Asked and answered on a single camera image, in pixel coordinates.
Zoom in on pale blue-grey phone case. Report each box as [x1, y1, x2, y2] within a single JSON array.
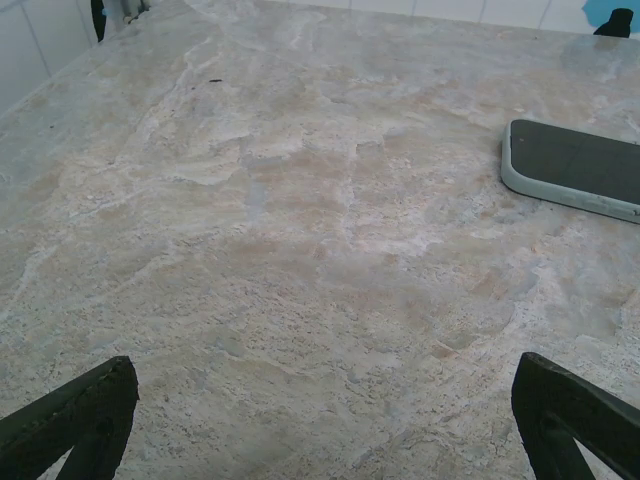
[[500, 118, 640, 225]]

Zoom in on dolphin print on blue circle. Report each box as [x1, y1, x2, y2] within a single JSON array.
[[583, 0, 636, 38]]

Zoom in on black smartphone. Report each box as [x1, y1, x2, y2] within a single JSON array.
[[509, 118, 640, 206]]

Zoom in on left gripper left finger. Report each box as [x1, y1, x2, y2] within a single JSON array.
[[0, 355, 140, 480]]

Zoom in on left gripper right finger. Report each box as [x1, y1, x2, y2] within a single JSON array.
[[510, 351, 640, 480]]

